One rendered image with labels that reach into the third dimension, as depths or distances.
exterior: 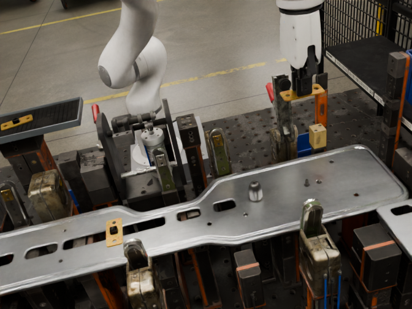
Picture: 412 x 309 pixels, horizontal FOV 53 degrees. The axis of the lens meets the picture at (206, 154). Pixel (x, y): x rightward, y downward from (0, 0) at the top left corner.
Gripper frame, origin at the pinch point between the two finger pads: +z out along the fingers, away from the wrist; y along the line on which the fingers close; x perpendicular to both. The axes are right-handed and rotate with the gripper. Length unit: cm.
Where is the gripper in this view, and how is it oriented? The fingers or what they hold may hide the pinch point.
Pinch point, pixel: (301, 83)
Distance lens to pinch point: 85.9
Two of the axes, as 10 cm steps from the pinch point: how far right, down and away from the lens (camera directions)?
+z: 1.5, 7.9, 5.9
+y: 1.8, 5.7, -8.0
